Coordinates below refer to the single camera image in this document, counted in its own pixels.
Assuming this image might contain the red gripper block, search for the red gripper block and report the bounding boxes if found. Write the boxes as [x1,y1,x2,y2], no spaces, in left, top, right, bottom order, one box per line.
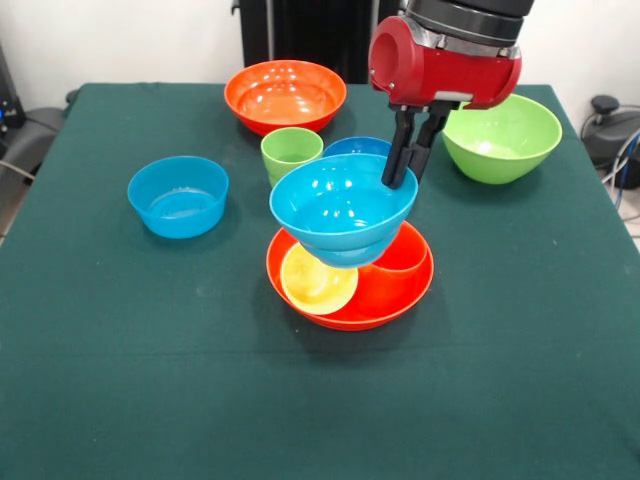
[368,15,524,191]

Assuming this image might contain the light blue plastic bowl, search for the light blue plastic bowl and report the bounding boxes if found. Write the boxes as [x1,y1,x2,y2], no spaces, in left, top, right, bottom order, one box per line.
[268,153,420,270]

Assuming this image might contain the orange plastic cup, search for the orange plastic cup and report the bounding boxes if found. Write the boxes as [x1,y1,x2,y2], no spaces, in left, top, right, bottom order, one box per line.
[370,238,429,275]

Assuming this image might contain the orange plastic bowl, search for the orange plastic bowl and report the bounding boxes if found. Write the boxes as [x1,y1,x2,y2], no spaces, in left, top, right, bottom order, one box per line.
[223,59,348,137]
[265,219,436,332]

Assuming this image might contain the yellow plastic cup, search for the yellow plastic cup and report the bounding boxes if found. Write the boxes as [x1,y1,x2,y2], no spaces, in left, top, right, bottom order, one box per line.
[279,244,360,316]

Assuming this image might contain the blue ribbed plastic bowl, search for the blue ribbed plastic bowl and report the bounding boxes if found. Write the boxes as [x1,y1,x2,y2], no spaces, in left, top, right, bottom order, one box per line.
[127,155,230,240]

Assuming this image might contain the dark blue plastic bowl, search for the dark blue plastic bowl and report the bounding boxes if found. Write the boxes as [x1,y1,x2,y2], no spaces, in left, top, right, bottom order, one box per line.
[323,136,394,159]

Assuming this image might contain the green plastic bowl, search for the green plastic bowl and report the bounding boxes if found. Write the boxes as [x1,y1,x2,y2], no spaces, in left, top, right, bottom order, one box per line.
[441,92,564,185]

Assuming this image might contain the green plastic cup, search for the green plastic cup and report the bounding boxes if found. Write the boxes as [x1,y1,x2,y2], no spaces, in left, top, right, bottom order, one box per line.
[260,127,325,189]

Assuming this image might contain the dark green tablecloth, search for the dark green tablecloth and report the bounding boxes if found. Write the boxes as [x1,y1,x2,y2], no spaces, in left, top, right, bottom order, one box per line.
[0,82,640,480]

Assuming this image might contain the black electronics box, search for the black electronics box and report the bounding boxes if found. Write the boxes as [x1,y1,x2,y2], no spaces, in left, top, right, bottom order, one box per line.
[0,42,26,136]

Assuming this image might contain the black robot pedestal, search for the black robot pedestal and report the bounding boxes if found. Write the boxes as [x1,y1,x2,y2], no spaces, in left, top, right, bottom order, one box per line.
[231,0,407,85]

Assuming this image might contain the grey pedestal foot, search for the grey pedestal foot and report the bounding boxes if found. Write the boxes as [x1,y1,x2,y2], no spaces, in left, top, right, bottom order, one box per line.
[579,94,640,169]
[12,107,69,171]

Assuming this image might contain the tangled floor cables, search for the tangled floor cables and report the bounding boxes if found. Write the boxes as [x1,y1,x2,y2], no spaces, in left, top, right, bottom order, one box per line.
[602,127,640,221]

